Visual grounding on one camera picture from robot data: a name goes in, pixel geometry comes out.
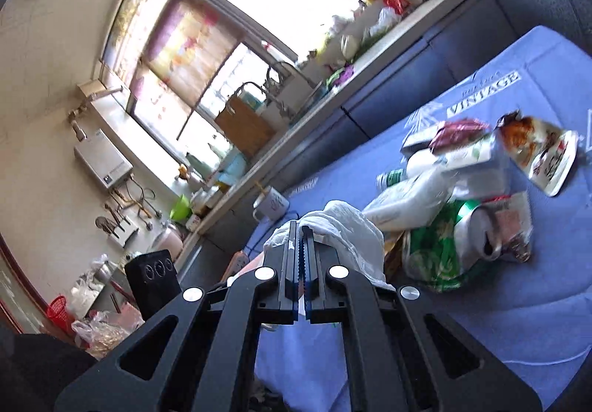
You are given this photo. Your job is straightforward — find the green snack bag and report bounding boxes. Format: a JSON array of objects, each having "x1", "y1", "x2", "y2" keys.
[{"x1": 402, "y1": 200, "x2": 502, "y2": 293}]

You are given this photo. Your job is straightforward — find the white plastic bag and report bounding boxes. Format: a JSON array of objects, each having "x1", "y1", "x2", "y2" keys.
[{"x1": 263, "y1": 199, "x2": 394, "y2": 293}]

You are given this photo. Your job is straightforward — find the red white wrapper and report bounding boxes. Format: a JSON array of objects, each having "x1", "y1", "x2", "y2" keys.
[{"x1": 482, "y1": 190, "x2": 533, "y2": 264}]

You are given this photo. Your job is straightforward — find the white orange snack wrapper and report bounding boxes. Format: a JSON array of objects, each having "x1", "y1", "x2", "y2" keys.
[{"x1": 496, "y1": 111, "x2": 579, "y2": 197}]

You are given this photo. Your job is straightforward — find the steel kitchen faucet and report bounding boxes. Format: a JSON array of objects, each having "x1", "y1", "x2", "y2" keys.
[{"x1": 232, "y1": 81, "x2": 295, "y2": 122}]

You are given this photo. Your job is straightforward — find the red plastic basket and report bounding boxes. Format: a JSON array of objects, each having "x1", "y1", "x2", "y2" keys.
[{"x1": 46, "y1": 295, "x2": 75, "y2": 338}]

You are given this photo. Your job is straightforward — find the white water heater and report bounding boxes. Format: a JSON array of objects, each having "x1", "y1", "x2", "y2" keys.
[{"x1": 74, "y1": 129, "x2": 134, "y2": 192}]

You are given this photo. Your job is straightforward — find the blue patterned tablecloth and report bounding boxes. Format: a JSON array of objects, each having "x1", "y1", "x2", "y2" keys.
[{"x1": 240, "y1": 25, "x2": 592, "y2": 412}]

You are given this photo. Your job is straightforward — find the white ceramic mug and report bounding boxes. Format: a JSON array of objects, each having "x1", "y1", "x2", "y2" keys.
[{"x1": 252, "y1": 187, "x2": 290, "y2": 223}]

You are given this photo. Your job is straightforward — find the white tissue pack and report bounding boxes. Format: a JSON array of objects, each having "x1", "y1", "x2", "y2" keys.
[{"x1": 362, "y1": 168, "x2": 453, "y2": 232}]

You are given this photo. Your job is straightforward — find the wooden cutting board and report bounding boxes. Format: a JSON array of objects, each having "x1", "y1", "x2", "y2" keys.
[{"x1": 215, "y1": 95, "x2": 275, "y2": 159}]

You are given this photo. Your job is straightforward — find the red small wrapper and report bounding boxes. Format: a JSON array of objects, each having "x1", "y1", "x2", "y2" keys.
[{"x1": 428, "y1": 118, "x2": 491, "y2": 155}]

